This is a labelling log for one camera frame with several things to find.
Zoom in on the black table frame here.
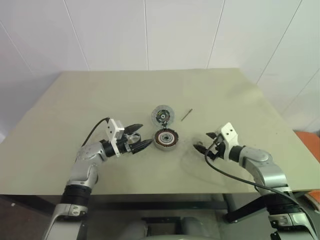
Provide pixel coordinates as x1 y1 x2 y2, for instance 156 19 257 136
0 191 311 225

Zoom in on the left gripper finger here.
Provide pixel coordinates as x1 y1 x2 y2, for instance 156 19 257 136
129 139 153 155
124 123 144 135

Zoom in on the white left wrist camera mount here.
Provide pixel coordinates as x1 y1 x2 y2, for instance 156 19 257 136
105 118 125 158

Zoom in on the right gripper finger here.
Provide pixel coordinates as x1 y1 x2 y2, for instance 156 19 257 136
205 131 221 141
193 142 214 157

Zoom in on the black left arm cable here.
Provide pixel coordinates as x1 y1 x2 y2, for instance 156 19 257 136
80 116 111 148

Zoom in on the orange and white object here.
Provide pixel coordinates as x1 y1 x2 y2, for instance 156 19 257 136
303 190 320 210

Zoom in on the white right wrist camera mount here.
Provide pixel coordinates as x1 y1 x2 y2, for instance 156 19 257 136
215 121 239 161

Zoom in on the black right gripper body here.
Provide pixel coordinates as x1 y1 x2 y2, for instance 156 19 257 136
208 134 227 161

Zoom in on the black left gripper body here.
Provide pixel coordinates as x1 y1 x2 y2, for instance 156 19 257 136
116 133 141 155

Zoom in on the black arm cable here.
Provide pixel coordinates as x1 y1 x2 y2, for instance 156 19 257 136
80 116 111 148
204 134 305 214

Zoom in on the black rectangular bar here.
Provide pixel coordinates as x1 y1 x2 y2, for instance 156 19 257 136
141 216 183 227

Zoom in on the grey rounded shape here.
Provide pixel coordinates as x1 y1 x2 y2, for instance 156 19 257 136
123 221 149 240
181 216 211 240

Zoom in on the motor stator with copper windings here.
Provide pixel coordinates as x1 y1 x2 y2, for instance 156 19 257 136
152 126 180 151

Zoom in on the small thin dark rod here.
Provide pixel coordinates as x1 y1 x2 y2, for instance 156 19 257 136
180 107 194 122

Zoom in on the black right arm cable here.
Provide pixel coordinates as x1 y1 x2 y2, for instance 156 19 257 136
204 134 305 214

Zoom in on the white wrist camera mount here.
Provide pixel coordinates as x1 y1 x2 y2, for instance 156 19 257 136
215 121 239 161
105 118 125 158

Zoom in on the silver motor cover with circuit board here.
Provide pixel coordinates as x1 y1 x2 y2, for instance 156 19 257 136
150 104 176 128

